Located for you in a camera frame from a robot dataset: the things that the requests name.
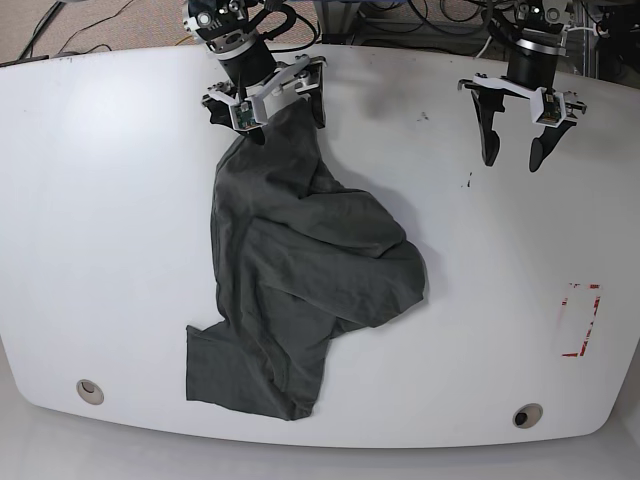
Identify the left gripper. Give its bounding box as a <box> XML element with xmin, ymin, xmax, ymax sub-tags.
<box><xmin>458</xmin><ymin>40</ymin><xmax>587</xmax><ymax>173</ymax></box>

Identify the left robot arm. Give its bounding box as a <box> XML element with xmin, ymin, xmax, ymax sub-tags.
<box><xmin>458</xmin><ymin>1</ymin><xmax>587</xmax><ymax>173</ymax></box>

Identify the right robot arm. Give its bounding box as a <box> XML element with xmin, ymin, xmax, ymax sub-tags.
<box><xmin>183</xmin><ymin>1</ymin><xmax>326</xmax><ymax>145</ymax></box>

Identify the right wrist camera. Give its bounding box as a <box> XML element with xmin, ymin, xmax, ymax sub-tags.
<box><xmin>230</xmin><ymin>101</ymin><xmax>260</xmax><ymax>132</ymax></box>

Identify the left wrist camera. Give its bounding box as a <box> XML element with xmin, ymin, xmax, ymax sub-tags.
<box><xmin>529</xmin><ymin>87</ymin><xmax>566</xmax><ymax>128</ymax></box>

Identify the red tape rectangle marking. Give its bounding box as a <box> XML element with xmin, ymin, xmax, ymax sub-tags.
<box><xmin>555</xmin><ymin>283</ymin><xmax>602</xmax><ymax>358</ymax></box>

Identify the aluminium frame stand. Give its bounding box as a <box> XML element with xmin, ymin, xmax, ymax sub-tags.
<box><xmin>313</xmin><ymin>1</ymin><xmax>601</xmax><ymax>78</ymax></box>

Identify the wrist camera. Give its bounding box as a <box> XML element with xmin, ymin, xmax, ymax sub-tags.
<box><xmin>230</xmin><ymin>101</ymin><xmax>260</xmax><ymax>132</ymax></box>
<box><xmin>529</xmin><ymin>87</ymin><xmax>566</xmax><ymax>128</ymax></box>

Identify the dark grey t-shirt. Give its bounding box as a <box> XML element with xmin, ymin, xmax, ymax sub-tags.
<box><xmin>186</xmin><ymin>99</ymin><xmax>427</xmax><ymax>421</ymax></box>

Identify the left table cable grommet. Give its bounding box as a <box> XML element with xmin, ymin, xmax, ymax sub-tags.
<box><xmin>76</xmin><ymin>379</ymin><xmax>104</xmax><ymax>406</ymax></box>

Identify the table cable grommet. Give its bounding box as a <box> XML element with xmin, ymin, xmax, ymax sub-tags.
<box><xmin>76</xmin><ymin>379</ymin><xmax>104</xmax><ymax>406</ymax></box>
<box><xmin>512</xmin><ymin>403</ymin><xmax>543</xmax><ymax>429</ymax></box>

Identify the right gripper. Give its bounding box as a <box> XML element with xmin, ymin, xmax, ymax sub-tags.
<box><xmin>201</xmin><ymin>33</ymin><xmax>326</xmax><ymax>145</ymax></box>

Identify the right table cable grommet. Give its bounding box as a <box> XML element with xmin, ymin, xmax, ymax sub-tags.
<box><xmin>512</xmin><ymin>403</ymin><xmax>543</xmax><ymax>429</ymax></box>

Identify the black cable on floor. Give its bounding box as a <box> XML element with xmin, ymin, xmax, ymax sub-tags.
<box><xmin>18</xmin><ymin>0</ymin><xmax>136</xmax><ymax>59</ymax></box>

